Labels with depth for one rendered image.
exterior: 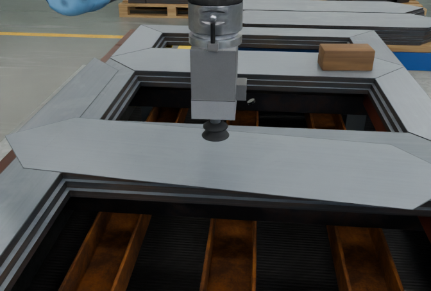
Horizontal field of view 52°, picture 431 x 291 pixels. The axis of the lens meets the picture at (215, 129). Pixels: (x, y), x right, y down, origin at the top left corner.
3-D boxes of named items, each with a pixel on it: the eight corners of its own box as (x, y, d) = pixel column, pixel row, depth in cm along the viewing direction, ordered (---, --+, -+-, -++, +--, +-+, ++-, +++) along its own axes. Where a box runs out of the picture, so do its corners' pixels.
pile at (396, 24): (418, 16, 178) (421, 2, 175) (456, 47, 143) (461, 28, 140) (220, 13, 185) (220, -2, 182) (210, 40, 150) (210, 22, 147)
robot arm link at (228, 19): (244, -5, 63) (242, 8, 56) (242, 27, 66) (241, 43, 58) (191, -6, 64) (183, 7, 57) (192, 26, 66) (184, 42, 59)
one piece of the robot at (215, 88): (259, 25, 57) (254, 137, 64) (259, 9, 65) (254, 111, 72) (183, 23, 57) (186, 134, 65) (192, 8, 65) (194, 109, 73)
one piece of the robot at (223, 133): (227, 127, 67) (227, 139, 68) (228, 116, 70) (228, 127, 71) (201, 126, 67) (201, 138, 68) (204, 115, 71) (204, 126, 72)
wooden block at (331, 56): (365, 62, 112) (368, 43, 109) (372, 70, 106) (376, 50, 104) (317, 62, 112) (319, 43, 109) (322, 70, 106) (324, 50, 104)
